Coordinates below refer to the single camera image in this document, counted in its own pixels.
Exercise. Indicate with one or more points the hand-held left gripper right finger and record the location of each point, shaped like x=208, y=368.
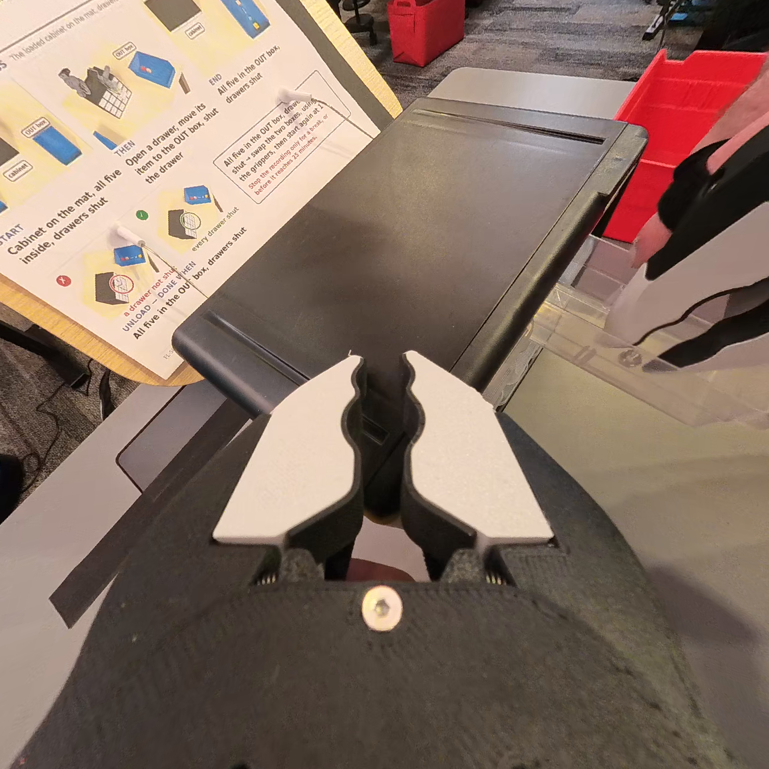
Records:
x=468, y=462

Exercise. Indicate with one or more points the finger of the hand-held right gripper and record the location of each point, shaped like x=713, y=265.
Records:
x=655, y=300
x=745, y=360

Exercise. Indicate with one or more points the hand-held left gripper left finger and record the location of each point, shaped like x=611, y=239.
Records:
x=294, y=462

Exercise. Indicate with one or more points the clear plastic drawer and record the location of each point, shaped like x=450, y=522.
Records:
x=571, y=318

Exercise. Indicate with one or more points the black drawer cabinet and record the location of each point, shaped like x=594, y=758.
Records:
x=408, y=240

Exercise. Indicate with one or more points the dark desk mat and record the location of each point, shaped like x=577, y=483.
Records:
x=180, y=432

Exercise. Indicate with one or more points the red plastic bin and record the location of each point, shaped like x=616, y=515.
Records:
x=667, y=120

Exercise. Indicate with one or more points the black tape strip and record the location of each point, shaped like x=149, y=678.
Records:
x=96, y=565

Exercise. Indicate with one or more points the black desk foot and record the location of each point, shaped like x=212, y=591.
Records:
x=42, y=351

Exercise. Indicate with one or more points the dark equipment stand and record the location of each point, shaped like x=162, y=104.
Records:
x=661, y=18

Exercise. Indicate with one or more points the white pin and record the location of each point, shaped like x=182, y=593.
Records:
x=127, y=234
x=291, y=95

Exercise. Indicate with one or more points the printed instruction sheet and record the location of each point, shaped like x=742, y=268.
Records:
x=180, y=150

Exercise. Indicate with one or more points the red fabric bag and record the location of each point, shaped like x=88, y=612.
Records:
x=426, y=30

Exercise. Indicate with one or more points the wooden board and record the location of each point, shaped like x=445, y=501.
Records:
x=366, y=78

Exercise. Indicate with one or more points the black chair base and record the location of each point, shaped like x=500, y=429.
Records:
x=363, y=24

